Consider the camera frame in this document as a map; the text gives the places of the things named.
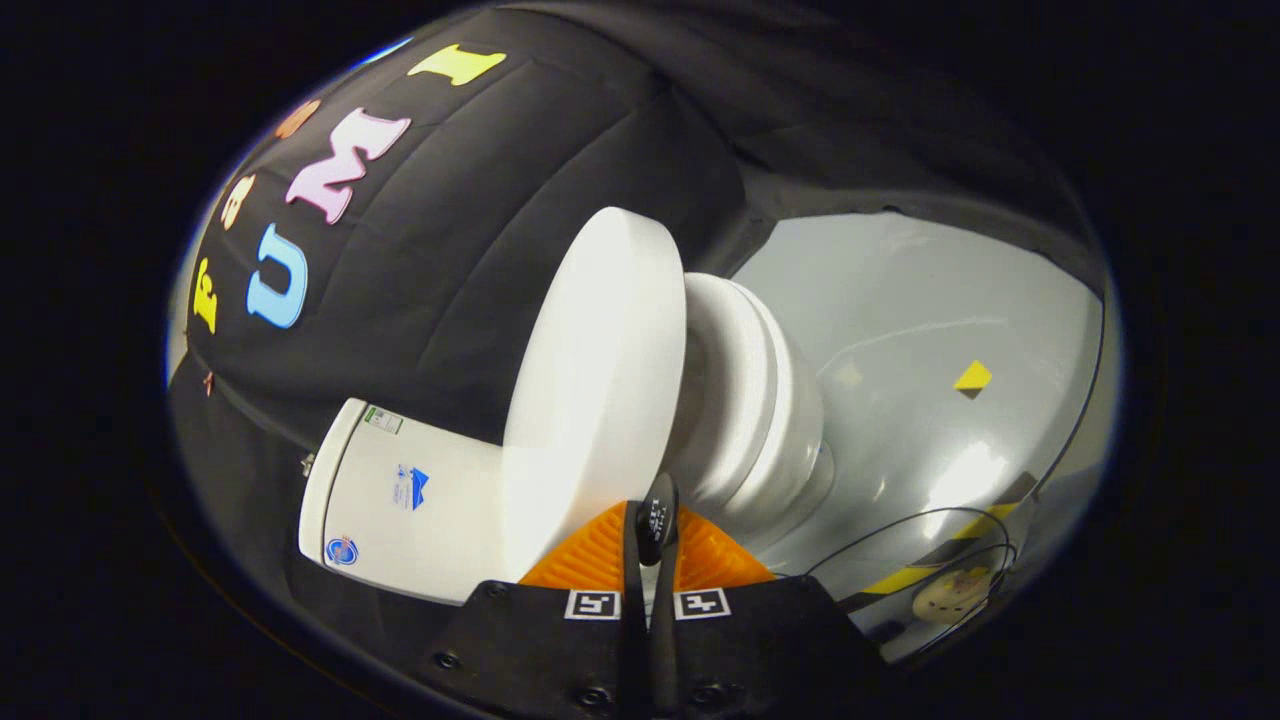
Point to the yellow square floor tape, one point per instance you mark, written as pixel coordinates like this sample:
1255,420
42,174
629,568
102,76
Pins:
972,377

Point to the black backdrop cloth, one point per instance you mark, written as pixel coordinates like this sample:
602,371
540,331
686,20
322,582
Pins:
480,230

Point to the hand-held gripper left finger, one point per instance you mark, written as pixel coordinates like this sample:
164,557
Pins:
545,640

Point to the white ceramic toilet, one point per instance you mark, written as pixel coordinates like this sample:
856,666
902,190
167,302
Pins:
420,500

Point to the white toilet seat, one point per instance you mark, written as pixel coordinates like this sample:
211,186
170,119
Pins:
725,380

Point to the yellow black floor tape strip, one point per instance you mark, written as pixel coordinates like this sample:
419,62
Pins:
905,577

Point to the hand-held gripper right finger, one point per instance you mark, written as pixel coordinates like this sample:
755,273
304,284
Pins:
760,640

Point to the white toilet lid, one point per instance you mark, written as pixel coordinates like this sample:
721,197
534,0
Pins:
590,380

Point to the beige round floor object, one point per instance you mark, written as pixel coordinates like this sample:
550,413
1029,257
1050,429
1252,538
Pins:
948,597

